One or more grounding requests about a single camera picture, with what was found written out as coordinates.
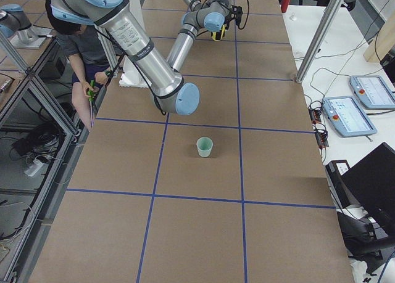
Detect near blue teach pendant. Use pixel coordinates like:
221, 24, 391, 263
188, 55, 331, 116
322, 96, 377, 137

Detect black small computer box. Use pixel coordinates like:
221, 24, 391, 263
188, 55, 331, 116
325, 160, 351, 208

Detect light green plastic cup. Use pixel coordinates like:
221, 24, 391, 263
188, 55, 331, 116
196, 137, 214, 158

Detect black monitor on table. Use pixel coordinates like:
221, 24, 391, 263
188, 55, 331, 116
341, 142, 394, 235

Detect brown paper table mat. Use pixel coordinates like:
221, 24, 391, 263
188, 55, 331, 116
30, 0, 354, 282

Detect far blue teach pendant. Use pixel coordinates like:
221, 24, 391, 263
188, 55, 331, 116
349, 75, 394, 110

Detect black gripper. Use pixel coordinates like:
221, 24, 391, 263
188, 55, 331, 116
220, 5, 234, 32

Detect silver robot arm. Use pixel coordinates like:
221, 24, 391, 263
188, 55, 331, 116
167, 0, 232, 72
51, 0, 200, 115

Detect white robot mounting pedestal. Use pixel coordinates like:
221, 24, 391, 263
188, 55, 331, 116
119, 57, 148, 88

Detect yellow plastic cup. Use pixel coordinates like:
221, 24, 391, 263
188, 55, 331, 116
210, 25, 226, 41

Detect blue teach pendant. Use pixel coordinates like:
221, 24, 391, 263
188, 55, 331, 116
349, 75, 394, 110
322, 96, 377, 137

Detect seated person in grey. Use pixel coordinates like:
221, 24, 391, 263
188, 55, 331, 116
45, 0, 111, 130

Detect aluminium frame post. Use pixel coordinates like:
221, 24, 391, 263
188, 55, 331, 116
295, 0, 343, 84

